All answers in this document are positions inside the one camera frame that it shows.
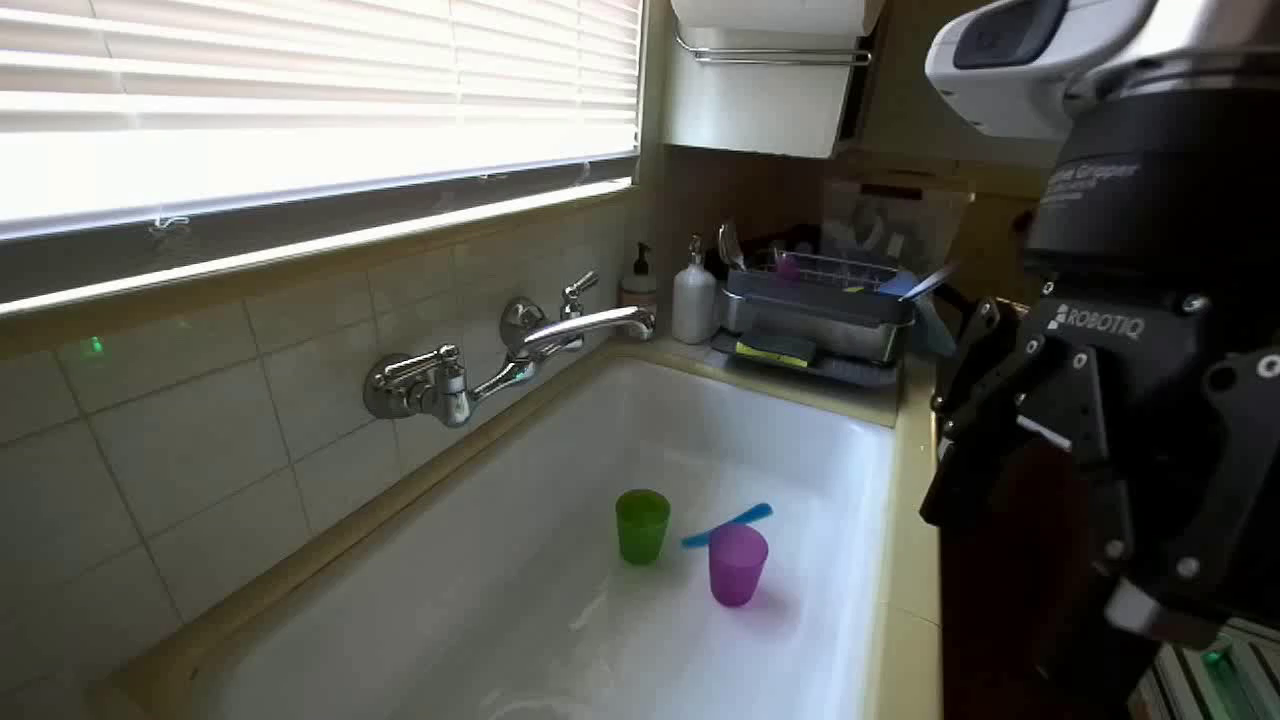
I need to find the white sink basin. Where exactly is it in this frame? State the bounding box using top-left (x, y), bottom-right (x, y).
top-left (185, 353), bottom-right (899, 720)

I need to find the metal frame with green light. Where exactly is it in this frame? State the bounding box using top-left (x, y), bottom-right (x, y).
top-left (1130, 619), bottom-right (1280, 720)

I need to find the grey dish rack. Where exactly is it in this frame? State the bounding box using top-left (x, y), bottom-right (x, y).
top-left (717, 250), bottom-right (961, 393)

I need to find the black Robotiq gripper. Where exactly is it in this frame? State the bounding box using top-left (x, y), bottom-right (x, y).
top-left (917, 79), bottom-right (1280, 654)

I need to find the cardboard box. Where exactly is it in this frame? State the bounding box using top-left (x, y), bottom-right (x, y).
top-left (817, 171), bottom-right (982, 274)

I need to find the purple plastic cup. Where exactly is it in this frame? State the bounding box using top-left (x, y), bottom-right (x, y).
top-left (706, 519), bottom-right (774, 611)

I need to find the green plastic cup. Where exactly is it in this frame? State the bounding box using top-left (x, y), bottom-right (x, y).
top-left (611, 488), bottom-right (677, 568)

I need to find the white soap bottle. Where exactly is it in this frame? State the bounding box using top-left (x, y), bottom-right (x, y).
top-left (669, 237), bottom-right (727, 348)

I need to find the soap dispenser with dark pump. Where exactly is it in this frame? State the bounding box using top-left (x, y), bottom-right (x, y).
top-left (618, 242), bottom-right (666, 320)

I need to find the blue plastic spoon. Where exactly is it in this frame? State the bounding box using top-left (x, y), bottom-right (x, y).
top-left (682, 502), bottom-right (778, 551)

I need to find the white paper towel holder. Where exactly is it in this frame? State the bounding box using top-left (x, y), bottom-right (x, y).
top-left (660, 0), bottom-right (889, 164)

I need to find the chrome wall faucet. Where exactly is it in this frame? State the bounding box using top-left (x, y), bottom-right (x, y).
top-left (359, 274), bottom-right (660, 432)

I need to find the white window blind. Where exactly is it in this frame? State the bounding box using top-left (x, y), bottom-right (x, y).
top-left (0, 0), bottom-right (646, 250)

